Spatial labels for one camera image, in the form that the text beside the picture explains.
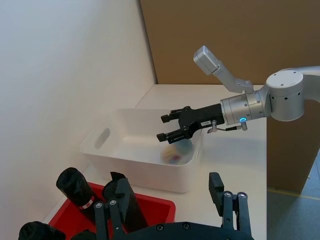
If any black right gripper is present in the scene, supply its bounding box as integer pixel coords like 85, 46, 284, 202
156, 103, 252, 236

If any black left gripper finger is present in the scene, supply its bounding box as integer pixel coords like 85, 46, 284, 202
93, 177, 134, 240

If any teal small block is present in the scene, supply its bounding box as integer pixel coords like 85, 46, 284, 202
174, 139, 194, 157

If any yellow small block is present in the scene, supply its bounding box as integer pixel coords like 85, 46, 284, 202
161, 146, 176, 162

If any red plastic bin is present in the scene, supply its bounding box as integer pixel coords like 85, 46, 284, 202
47, 181, 177, 240

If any white plastic bin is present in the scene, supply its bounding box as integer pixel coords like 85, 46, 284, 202
79, 107, 205, 194

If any black bag roll, red label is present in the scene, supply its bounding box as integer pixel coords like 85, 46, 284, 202
55, 167, 99, 221

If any brown cardboard panel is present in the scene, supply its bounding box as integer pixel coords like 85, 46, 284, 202
139, 0, 320, 194

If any thin dark gripper cable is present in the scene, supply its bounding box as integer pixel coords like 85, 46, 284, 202
206, 119, 248, 134

